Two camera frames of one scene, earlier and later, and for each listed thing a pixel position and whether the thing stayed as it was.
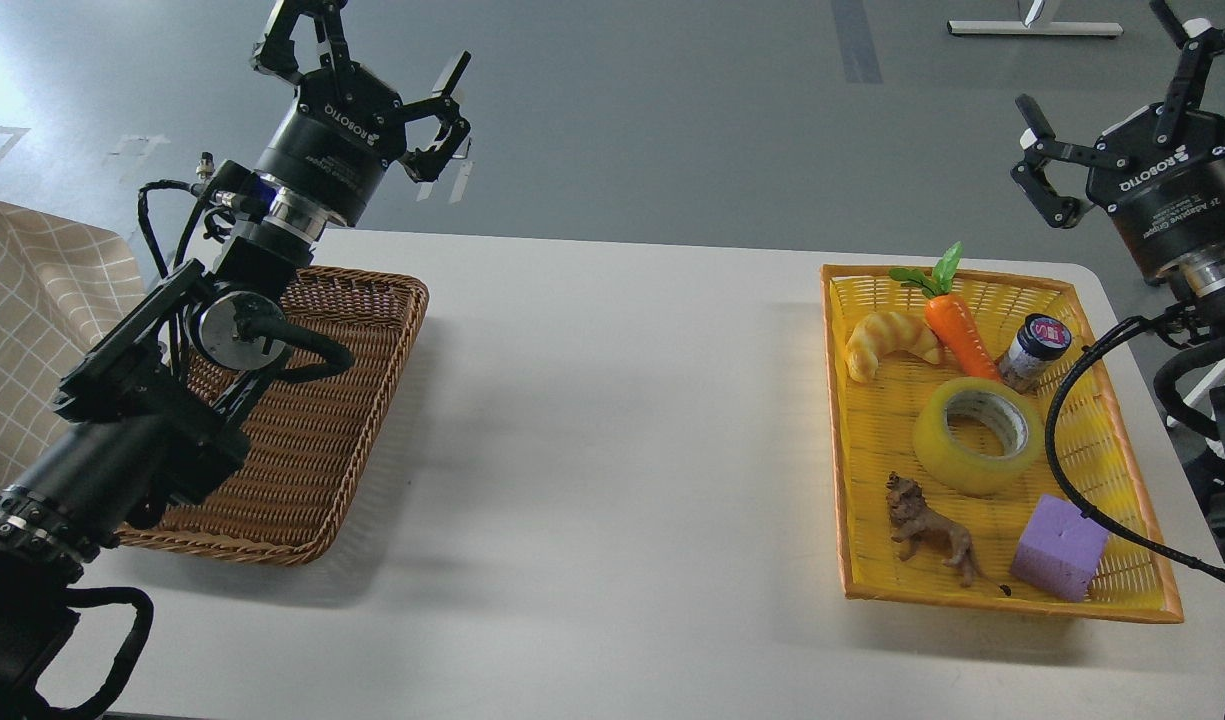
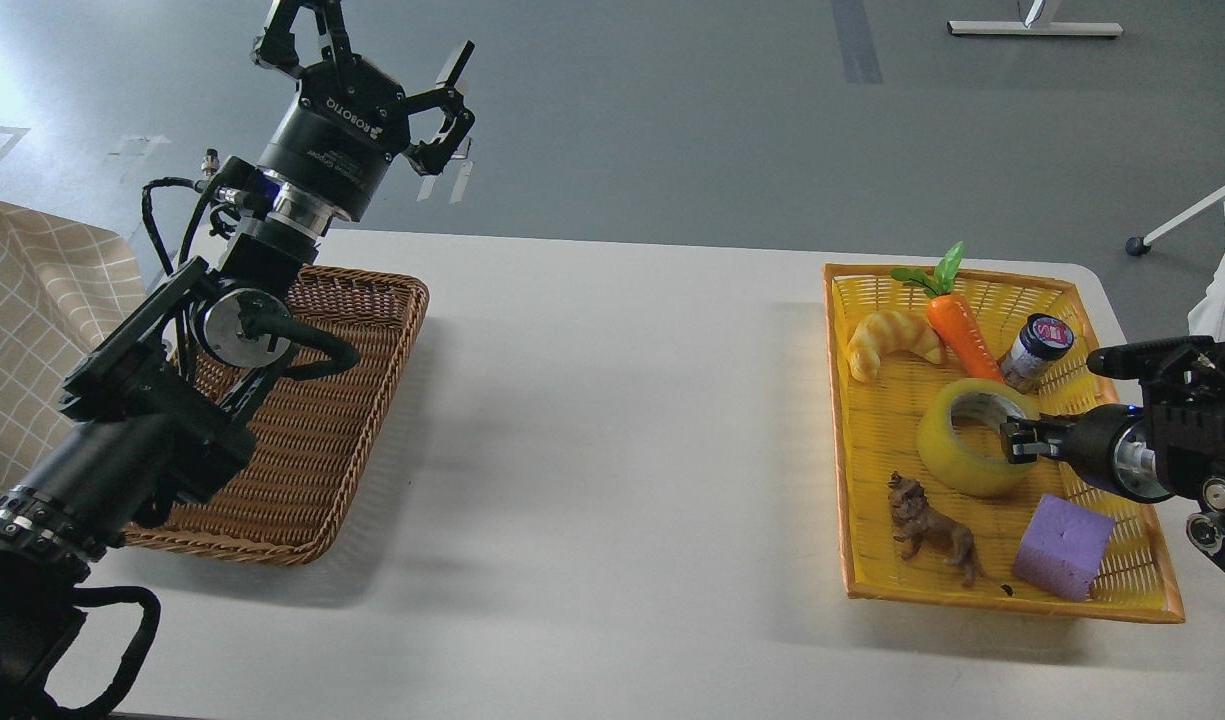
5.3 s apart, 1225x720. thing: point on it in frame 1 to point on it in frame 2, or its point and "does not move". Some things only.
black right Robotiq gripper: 1182,184 to 1110,446
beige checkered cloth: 45,288 does not move
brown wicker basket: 308,437 does not move
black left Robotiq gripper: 346,125 does not move
